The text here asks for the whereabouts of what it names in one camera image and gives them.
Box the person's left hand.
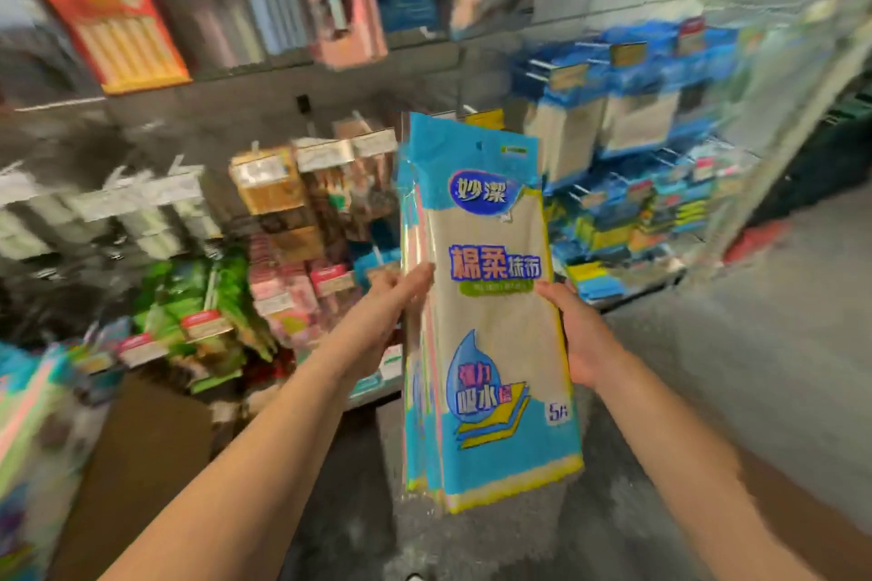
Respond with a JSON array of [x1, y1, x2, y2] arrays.
[[327, 261, 438, 391]]

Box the row of chopstick packets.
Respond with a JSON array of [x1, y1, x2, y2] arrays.
[[0, 0, 547, 99]]

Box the person's right hand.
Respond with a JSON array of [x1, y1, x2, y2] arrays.
[[535, 278, 629, 391]]

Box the blue steel-cloth packets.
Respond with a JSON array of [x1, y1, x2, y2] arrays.
[[674, 18, 744, 126]]

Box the colourful sponge packets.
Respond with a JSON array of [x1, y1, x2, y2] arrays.
[[0, 342, 111, 581]]

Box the yellow green sponge packets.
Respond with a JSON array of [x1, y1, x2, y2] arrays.
[[565, 261, 629, 303]]

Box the striped sponge packets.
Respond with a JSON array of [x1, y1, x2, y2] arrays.
[[545, 144, 738, 269]]

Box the blue antibacterial cloth packets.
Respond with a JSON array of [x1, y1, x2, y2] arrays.
[[518, 43, 608, 187]]

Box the hanging green packets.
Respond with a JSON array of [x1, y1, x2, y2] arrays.
[[136, 253, 274, 391]]

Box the dark green goods pile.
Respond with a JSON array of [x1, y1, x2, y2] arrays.
[[756, 70, 872, 228]]

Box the brown cardboard box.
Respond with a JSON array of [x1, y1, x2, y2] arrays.
[[47, 376, 220, 581]]

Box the row of white price tags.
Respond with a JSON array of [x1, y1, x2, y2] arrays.
[[0, 124, 403, 228]]

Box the person's right forearm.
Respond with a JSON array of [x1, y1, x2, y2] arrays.
[[592, 349, 819, 581]]

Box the grey chopstick display rack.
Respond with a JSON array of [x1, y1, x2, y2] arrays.
[[0, 0, 710, 412]]

